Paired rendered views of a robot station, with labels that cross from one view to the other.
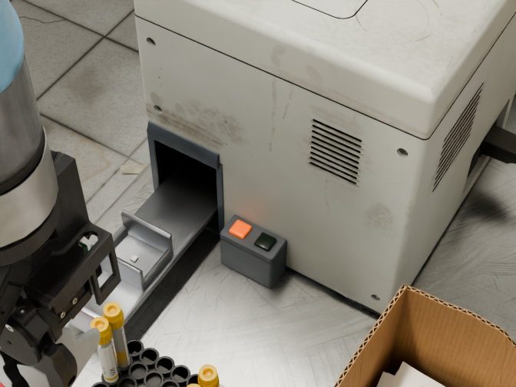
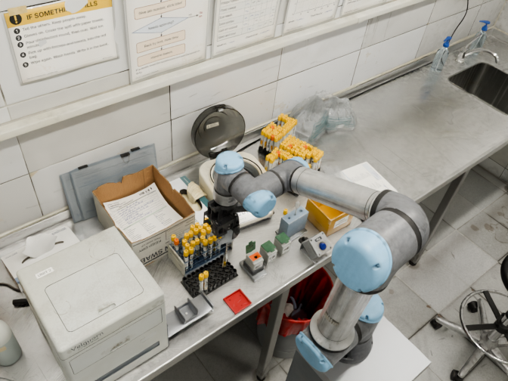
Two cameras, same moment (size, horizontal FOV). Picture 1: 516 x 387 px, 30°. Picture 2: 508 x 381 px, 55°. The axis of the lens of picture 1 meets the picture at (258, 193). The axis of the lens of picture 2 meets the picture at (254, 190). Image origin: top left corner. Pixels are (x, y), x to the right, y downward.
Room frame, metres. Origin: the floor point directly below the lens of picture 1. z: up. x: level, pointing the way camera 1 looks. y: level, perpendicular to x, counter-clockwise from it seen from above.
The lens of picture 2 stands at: (1.22, 0.46, 2.25)
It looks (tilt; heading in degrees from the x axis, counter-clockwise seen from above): 45 degrees down; 195
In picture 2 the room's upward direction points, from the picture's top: 8 degrees clockwise
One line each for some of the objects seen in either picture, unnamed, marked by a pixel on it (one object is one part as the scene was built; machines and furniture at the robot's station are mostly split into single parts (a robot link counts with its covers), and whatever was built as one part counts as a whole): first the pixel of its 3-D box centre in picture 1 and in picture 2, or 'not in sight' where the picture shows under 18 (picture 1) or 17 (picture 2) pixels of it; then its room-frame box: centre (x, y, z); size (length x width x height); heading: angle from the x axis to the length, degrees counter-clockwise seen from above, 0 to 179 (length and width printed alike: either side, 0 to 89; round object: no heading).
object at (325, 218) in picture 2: not in sight; (329, 211); (-0.07, 0.42, 0.93); 0.13 x 0.13 x 0.10; 56
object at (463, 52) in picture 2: not in sight; (483, 54); (-1.62, 0.95, 0.94); 0.24 x 0.17 x 0.14; 59
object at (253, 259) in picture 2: not in sight; (254, 261); (0.27, 0.24, 0.92); 0.05 x 0.04 x 0.06; 58
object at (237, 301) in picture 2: not in sight; (237, 301); (0.40, 0.24, 0.88); 0.07 x 0.07 x 0.01; 59
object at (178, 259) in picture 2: not in sight; (201, 246); (0.27, 0.05, 0.91); 0.20 x 0.10 x 0.07; 149
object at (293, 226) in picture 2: not in sight; (292, 223); (0.05, 0.31, 0.92); 0.10 x 0.07 x 0.10; 151
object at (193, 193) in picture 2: not in sight; (193, 202); (0.11, -0.06, 0.92); 0.24 x 0.12 x 0.10; 59
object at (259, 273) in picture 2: not in sight; (253, 266); (0.27, 0.24, 0.89); 0.09 x 0.05 x 0.04; 58
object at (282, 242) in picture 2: not in sight; (282, 243); (0.14, 0.30, 0.91); 0.05 x 0.04 x 0.07; 59
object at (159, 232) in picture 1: (147, 239); (180, 316); (0.55, 0.11, 0.92); 0.21 x 0.07 x 0.05; 149
